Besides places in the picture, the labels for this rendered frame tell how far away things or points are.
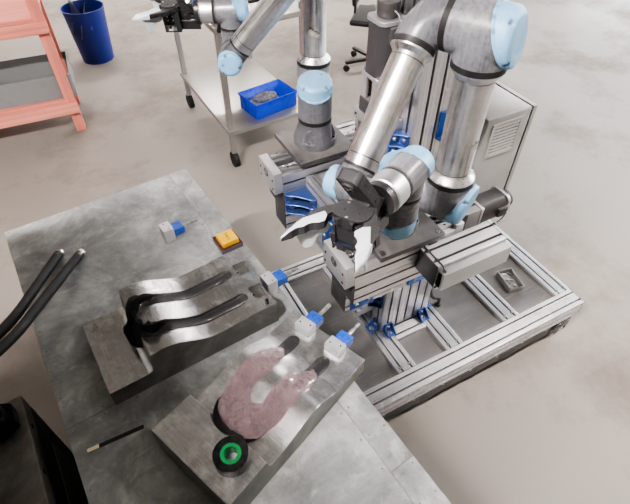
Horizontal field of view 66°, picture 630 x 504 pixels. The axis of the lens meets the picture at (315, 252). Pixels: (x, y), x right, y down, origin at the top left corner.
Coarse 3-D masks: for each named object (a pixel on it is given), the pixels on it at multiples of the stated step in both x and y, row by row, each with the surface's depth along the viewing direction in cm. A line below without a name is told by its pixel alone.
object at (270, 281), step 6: (294, 270) 158; (264, 276) 153; (270, 276) 153; (276, 276) 155; (282, 276) 155; (264, 282) 153; (270, 282) 152; (276, 282) 153; (282, 282) 155; (264, 288) 155; (270, 288) 153; (276, 288) 155
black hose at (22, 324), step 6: (18, 324) 133; (24, 324) 133; (12, 330) 131; (18, 330) 131; (24, 330) 133; (6, 336) 129; (12, 336) 129; (18, 336) 131; (0, 342) 127; (6, 342) 128; (12, 342) 129; (0, 348) 126; (6, 348) 127; (0, 354) 126
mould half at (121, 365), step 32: (224, 256) 154; (128, 288) 140; (160, 288) 142; (224, 288) 146; (96, 320) 141; (224, 320) 138; (256, 320) 141; (96, 352) 133; (128, 352) 133; (160, 352) 126; (192, 352) 133; (128, 384) 127
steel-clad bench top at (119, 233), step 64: (128, 192) 191; (192, 192) 191; (64, 256) 167; (128, 256) 167; (192, 256) 167; (64, 320) 148; (64, 384) 133; (192, 384) 133; (128, 448) 121; (320, 448) 121; (384, 448) 121
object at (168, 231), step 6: (168, 222) 171; (174, 222) 173; (180, 222) 173; (186, 222) 174; (192, 222) 175; (162, 228) 169; (168, 228) 169; (174, 228) 171; (180, 228) 171; (162, 234) 171; (168, 234) 169; (174, 234) 171; (168, 240) 171
